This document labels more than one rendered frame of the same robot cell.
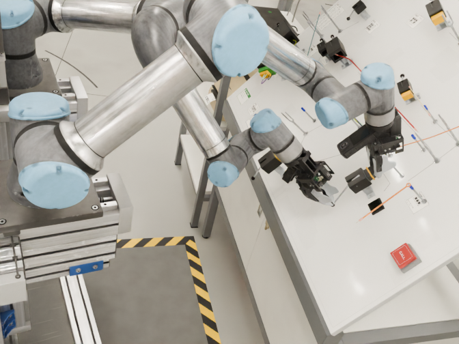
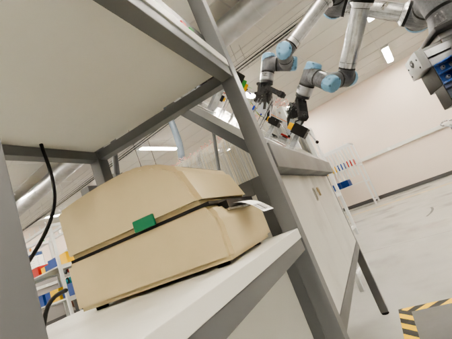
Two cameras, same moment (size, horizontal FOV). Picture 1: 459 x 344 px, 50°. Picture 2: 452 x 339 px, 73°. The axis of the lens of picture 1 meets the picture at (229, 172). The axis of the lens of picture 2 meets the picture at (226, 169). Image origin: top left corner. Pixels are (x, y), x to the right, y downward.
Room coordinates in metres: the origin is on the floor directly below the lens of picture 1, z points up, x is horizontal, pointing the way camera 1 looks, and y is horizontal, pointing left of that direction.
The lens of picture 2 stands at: (2.48, 0.53, 0.70)
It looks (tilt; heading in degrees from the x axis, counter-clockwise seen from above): 11 degrees up; 226
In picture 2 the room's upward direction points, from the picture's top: 21 degrees counter-clockwise
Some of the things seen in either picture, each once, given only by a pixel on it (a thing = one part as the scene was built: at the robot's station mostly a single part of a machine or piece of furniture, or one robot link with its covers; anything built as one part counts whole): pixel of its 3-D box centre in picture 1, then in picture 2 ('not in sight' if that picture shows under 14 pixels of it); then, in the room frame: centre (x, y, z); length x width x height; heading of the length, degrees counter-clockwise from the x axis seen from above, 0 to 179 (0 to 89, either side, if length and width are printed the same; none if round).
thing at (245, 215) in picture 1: (240, 191); (315, 232); (1.64, -0.07, 0.60); 0.55 x 0.02 x 0.39; 23
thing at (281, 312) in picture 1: (279, 297); (334, 212); (1.13, -0.28, 0.60); 0.55 x 0.03 x 0.39; 23
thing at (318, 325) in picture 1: (268, 195); (308, 165); (1.38, -0.16, 0.83); 1.18 x 0.05 x 0.06; 23
